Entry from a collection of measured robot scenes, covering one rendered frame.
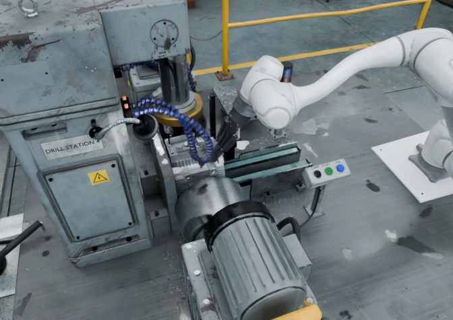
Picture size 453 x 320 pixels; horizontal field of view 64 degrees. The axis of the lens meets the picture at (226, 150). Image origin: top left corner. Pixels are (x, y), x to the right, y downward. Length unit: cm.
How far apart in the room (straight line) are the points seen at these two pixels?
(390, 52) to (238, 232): 80
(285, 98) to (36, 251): 113
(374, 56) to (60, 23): 94
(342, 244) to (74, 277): 103
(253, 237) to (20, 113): 63
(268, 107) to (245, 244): 40
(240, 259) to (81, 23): 63
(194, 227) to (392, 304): 76
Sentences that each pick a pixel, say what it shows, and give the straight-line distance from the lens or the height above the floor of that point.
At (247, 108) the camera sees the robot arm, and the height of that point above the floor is 133.
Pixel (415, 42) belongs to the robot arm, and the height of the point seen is 152.
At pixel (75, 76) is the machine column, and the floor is 159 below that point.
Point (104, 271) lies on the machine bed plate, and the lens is 150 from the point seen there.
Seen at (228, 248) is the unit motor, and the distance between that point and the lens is 86.
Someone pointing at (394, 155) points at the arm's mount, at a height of 81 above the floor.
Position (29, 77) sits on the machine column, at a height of 161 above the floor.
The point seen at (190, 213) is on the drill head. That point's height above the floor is 113.
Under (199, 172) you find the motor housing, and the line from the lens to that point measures 138.
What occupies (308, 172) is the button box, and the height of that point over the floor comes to 107.
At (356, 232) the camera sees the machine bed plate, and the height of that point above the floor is 80.
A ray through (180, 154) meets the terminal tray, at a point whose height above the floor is 114.
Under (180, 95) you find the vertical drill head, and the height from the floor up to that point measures 139.
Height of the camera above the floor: 206
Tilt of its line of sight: 43 degrees down
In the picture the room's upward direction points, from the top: 1 degrees clockwise
